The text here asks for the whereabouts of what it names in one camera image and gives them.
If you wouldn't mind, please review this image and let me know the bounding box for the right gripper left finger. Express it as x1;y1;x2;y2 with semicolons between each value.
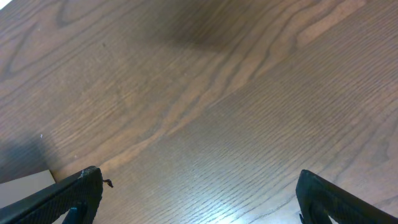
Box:
1;166;113;224

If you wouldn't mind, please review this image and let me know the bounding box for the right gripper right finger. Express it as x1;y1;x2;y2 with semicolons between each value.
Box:
295;169;397;224

